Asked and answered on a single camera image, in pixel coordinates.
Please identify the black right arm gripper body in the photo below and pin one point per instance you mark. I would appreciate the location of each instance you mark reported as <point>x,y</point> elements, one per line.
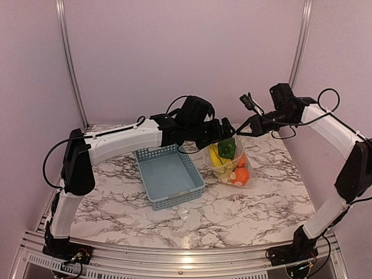
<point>271,125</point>

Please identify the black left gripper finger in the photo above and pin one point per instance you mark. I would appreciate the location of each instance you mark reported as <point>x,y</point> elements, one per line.
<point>227,126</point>
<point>226,136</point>

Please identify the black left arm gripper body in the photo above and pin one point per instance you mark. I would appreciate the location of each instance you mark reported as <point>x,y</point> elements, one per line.
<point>203,136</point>

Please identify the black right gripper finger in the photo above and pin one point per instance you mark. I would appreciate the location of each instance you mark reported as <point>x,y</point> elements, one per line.
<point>247,127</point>
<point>249,134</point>

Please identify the green toy bell pepper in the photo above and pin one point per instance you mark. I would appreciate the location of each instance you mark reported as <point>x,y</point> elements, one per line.
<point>227,148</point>

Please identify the clear zip top bag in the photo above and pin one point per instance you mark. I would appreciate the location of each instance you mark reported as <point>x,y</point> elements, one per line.
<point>240,150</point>

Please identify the yellow toy banana bunch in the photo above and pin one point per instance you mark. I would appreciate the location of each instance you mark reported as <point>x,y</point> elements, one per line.
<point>215,158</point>

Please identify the green orange toy mango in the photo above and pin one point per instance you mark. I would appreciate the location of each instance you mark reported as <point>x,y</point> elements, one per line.
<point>242,162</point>

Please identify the orange toy orange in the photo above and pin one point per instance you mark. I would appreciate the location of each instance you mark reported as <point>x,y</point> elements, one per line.
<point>241,176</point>

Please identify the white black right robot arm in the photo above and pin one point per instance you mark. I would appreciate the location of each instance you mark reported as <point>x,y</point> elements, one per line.
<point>348,180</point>

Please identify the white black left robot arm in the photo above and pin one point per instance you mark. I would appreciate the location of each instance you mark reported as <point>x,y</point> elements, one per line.
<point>194,121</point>

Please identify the light blue perforated basket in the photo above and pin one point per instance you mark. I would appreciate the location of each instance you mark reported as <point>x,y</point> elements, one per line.
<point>169,176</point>

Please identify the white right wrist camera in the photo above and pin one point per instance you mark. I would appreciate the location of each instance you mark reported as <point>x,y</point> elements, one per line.
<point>250,104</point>

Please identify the aluminium right frame post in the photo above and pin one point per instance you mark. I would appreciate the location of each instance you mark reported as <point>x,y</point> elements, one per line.
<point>302,41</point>

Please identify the aluminium frame post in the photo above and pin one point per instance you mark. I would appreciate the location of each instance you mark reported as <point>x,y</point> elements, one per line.
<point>62,22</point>
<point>302,41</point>

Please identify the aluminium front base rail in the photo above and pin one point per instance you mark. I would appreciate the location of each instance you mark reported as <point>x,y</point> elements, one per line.
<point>120,261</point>

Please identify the aluminium left frame post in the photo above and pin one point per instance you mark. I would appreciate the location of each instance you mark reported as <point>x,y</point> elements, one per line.
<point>62,22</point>

